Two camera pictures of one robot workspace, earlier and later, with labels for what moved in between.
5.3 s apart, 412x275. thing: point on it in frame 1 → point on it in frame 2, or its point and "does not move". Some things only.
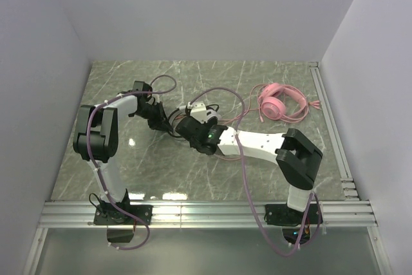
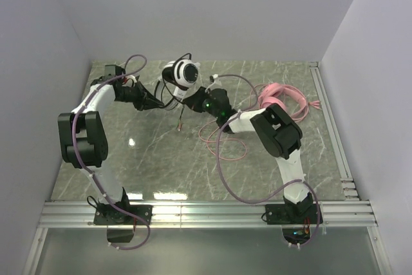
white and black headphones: x=171 y=120 → x=177 y=76
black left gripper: x=158 y=118 → x=141 y=100
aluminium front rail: x=78 y=214 does not move
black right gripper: x=180 y=123 → x=194 y=100
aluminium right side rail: x=347 y=185 does not move
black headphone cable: x=177 y=109 → x=182 y=104
